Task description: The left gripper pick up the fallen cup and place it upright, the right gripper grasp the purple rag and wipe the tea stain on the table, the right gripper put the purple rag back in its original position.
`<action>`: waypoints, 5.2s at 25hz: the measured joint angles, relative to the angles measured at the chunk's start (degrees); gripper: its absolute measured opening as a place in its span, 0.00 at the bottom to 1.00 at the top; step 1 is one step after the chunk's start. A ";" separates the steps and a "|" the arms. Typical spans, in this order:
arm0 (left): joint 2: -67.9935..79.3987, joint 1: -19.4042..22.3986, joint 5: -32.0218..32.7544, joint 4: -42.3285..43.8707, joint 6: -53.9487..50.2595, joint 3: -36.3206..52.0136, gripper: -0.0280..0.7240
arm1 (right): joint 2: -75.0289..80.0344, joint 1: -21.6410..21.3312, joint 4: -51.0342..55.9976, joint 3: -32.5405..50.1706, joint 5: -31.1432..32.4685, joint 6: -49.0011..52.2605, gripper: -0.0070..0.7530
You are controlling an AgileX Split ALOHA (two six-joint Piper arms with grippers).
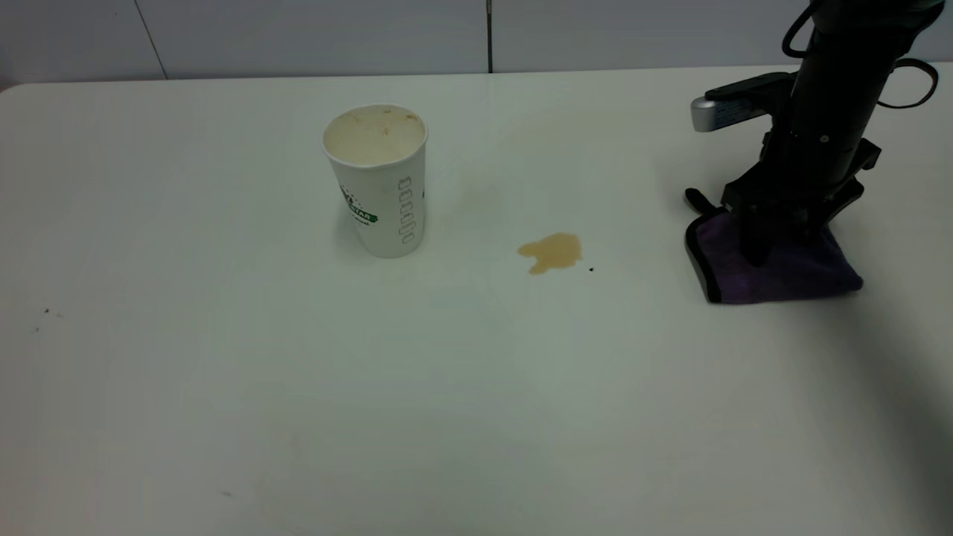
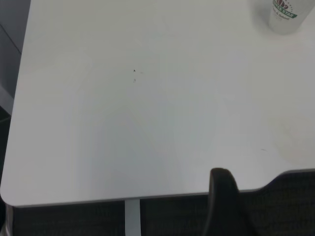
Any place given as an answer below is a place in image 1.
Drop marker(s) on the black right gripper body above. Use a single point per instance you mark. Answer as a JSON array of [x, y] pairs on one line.
[[804, 179]]

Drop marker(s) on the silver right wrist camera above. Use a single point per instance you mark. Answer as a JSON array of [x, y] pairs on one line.
[[718, 113]]

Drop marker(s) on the purple cloth with black trim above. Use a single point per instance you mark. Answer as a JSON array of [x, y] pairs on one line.
[[789, 281]]

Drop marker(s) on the white paper coffee cup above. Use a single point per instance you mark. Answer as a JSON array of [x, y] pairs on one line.
[[380, 201]]

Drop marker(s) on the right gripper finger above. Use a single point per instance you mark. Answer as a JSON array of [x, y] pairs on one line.
[[757, 238], [840, 202]]

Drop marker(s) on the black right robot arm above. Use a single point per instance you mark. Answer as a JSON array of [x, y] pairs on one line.
[[849, 59]]

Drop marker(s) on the brown coffee spill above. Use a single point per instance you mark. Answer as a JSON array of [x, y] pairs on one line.
[[555, 253]]

